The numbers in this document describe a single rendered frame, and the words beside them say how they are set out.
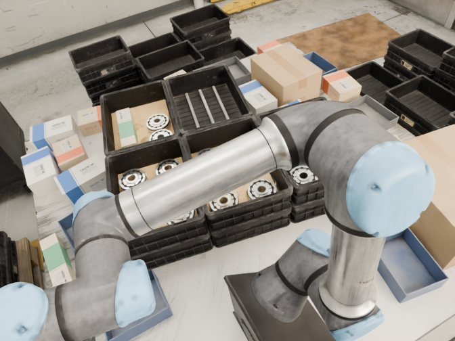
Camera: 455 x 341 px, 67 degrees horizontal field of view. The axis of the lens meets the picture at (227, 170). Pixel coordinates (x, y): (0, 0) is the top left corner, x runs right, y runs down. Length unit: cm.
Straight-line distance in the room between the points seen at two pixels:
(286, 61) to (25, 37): 316
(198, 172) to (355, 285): 36
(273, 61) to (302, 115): 128
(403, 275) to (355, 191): 87
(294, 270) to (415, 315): 50
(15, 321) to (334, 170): 42
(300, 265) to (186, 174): 44
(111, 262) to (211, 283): 78
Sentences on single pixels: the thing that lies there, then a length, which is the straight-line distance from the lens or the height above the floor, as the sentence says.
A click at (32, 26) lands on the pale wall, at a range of 434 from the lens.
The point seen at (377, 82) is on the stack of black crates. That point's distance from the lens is 274.
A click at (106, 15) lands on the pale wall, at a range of 438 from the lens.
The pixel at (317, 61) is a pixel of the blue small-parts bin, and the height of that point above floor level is 73.
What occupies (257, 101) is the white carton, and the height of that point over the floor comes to 79.
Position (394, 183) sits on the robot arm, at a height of 150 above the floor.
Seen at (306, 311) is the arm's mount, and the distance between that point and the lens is 106.
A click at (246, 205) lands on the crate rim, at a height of 93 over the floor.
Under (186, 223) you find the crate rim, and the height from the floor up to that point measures 93.
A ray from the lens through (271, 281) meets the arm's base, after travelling 92.
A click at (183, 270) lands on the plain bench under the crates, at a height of 70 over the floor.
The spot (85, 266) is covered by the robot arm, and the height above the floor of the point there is 143.
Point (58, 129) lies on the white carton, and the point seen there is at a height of 79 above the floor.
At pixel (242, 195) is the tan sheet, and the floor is 83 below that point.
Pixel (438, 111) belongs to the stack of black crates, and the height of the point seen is 38.
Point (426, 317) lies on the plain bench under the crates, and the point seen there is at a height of 70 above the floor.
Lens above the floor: 184
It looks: 50 degrees down
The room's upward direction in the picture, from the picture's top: 9 degrees counter-clockwise
